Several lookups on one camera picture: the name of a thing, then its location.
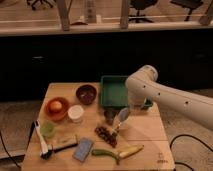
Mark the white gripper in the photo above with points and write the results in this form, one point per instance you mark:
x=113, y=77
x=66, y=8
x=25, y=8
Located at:
x=135, y=103

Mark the grey blue towel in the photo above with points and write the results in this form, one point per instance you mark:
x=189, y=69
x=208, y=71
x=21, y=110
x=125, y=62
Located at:
x=123, y=114

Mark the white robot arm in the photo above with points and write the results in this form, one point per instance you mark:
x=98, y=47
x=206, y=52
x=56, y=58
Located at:
x=142, y=85

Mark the purple bowl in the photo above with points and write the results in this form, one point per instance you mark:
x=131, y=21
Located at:
x=86, y=94

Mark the orange bowl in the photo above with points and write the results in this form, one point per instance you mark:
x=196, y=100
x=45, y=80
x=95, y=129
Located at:
x=57, y=116

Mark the egg in orange bowl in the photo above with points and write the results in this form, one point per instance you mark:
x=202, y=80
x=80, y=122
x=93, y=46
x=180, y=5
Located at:
x=55, y=106

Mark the green plastic tray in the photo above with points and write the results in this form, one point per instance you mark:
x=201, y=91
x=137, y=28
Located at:
x=113, y=92

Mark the dark brown food piece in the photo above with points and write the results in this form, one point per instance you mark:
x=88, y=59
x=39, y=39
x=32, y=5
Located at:
x=105, y=134

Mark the corn cob with husk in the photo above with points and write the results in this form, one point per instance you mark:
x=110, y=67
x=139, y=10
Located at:
x=121, y=154

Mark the white round container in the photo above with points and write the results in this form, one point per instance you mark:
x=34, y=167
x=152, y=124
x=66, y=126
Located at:
x=75, y=113

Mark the blue sponge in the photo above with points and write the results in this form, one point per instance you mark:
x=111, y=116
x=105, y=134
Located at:
x=83, y=149

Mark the wooden block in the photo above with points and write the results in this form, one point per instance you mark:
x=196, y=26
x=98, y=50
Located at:
x=64, y=142

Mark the small green cup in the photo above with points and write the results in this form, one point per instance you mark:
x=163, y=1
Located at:
x=47, y=129

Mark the black handled spatula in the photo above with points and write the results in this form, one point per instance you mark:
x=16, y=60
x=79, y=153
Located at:
x=51, y=150

